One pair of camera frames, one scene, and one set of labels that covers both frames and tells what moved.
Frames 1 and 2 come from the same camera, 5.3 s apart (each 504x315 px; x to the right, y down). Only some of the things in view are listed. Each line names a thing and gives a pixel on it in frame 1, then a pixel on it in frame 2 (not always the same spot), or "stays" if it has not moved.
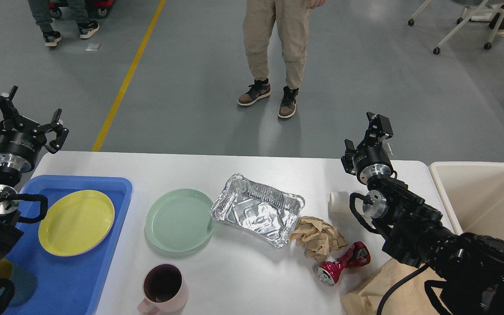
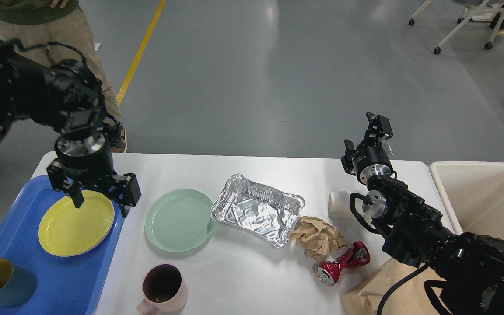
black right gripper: x=370 y=159 stays
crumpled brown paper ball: x=318 y=237 stays
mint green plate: x=180 y=220 stays
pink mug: x=165 y=290 stays
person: x=292 y=17 -> x=52 y=30
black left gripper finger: x=56 y=145 -> x=60 y=183
